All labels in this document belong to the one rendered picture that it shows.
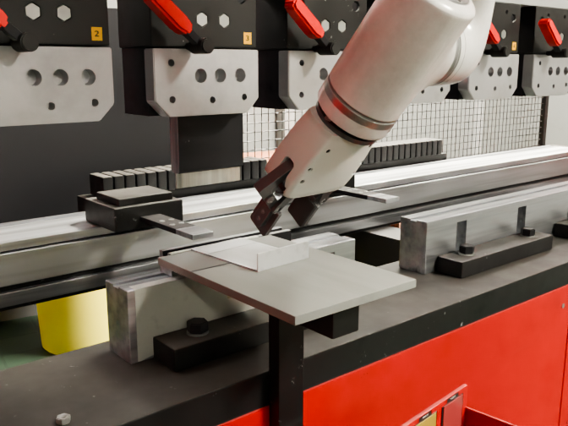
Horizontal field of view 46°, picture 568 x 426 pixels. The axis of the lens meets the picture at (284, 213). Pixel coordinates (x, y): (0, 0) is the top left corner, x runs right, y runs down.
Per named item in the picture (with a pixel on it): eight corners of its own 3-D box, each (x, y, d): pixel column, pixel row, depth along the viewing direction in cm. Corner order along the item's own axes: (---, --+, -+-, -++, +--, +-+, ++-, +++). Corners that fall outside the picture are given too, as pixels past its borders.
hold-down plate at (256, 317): (175, 373, 81) (174, 350, 80) (152, 358, 85) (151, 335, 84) (352, 314, 99) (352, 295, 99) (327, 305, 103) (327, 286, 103)
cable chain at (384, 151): (322, 170, 153) (322, 152, 153) (304, 166, 158) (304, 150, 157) (442, 154, 181) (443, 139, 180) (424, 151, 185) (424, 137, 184)
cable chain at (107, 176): (104, 199, 120) (102, 177, 119) (90, 194, 125) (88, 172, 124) (267, 177, 143) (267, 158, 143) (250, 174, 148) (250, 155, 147)
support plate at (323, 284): (295, 326, 65) (295, 316, 65) (157, 264, 84) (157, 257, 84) (416, 287, 76) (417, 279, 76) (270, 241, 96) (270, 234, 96)
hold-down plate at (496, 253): (461, 279, 116) (462, 262, 115) (435, 271, 120) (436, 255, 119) (552, 248, 135) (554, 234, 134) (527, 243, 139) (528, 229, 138)
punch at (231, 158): (180, 189, 86) (177, 114, 84) (172, 188, 87) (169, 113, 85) (243, 181, 92) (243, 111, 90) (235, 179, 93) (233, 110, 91)
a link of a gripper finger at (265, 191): (318, 142, 72) (308, 173, 77) (257, 167, 69) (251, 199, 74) (324, 150, 72) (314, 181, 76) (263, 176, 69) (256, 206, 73)
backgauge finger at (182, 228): (166, 253, 91) (164, 218, 90) (84, 221, 111) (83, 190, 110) (237, 239, 99) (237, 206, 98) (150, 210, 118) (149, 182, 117)
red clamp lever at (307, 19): (301, -6, 83) (343, 47, 89) (280, -3, 86) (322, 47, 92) (293, 5, 83) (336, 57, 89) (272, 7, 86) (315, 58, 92)
